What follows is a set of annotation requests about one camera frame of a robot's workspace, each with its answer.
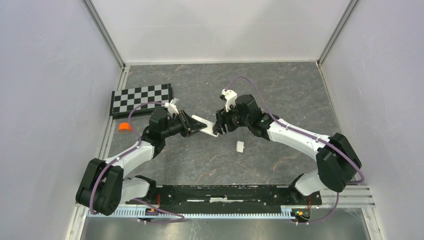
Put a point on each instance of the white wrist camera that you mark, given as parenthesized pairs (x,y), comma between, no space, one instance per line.
(172,106)
(229,96)

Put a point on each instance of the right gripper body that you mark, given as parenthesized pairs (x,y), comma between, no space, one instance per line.
(232,118)

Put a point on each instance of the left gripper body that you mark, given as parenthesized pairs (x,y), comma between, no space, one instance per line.
(181,126)

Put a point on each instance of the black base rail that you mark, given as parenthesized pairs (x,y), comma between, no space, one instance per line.
(228,199)

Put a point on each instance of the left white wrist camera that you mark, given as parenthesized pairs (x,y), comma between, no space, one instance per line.
(172,106)

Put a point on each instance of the black white checkerboard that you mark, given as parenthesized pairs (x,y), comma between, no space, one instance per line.
(142,100)

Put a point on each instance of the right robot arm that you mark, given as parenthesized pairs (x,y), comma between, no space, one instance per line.
(337,162)

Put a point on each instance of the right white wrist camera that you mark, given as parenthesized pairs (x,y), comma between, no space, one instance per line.
(229,96)

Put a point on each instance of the white slotted cable duct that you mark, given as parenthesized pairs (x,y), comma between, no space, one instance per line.
(143,212)

